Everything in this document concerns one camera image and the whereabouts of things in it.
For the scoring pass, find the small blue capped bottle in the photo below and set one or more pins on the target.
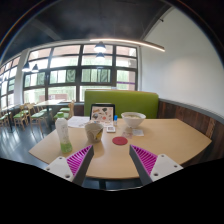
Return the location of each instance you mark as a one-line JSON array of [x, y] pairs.
[[115, 120]]

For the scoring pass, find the dark pendant lamp front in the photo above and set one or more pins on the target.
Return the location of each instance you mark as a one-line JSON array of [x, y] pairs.
[[100, 47]]

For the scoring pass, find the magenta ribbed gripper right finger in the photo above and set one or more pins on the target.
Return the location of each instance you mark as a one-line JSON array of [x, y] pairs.
[[151, 167]]

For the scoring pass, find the beige paper cup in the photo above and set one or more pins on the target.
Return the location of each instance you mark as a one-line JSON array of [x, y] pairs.
[[94, 132]]

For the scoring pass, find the white ceramic bowl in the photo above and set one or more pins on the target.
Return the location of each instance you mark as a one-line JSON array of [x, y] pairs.
[[133, 119]]

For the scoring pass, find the laptop with stickers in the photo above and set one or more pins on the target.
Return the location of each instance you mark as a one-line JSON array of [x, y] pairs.
[[102, 113]]

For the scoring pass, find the white paper sheets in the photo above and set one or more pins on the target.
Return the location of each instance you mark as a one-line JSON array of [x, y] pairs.
[[78, 121]]

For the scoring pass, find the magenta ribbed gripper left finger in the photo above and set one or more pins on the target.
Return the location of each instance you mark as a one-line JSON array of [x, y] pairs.
[[74, 167]]

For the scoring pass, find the red round coaster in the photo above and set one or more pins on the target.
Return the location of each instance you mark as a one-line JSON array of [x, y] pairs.
[[119, 140]]

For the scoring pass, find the large black framed window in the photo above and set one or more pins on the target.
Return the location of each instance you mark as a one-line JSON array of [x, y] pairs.
[[65, 72]]

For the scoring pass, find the green seat wooden chair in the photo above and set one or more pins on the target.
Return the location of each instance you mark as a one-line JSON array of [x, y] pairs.
[[36, 116]]

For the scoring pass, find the small white card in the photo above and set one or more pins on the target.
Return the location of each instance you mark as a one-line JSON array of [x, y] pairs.
[[111, 129]]

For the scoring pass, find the background wooden dining table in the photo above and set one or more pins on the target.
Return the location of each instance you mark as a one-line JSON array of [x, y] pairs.
[[49, 103]]

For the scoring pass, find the curved linear ceiling light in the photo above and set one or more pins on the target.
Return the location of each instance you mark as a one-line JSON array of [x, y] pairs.
[[133, 42]]

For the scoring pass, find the clear plastic water bottle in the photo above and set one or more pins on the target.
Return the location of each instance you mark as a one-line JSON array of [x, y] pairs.
[[62, 131]]

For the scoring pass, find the green upholstered booth backrest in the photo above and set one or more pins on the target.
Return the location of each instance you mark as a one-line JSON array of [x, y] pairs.
[[124, 101]]

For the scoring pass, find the clear plastic wrapper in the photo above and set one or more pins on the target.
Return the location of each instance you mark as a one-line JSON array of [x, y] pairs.
[[129, 133]]

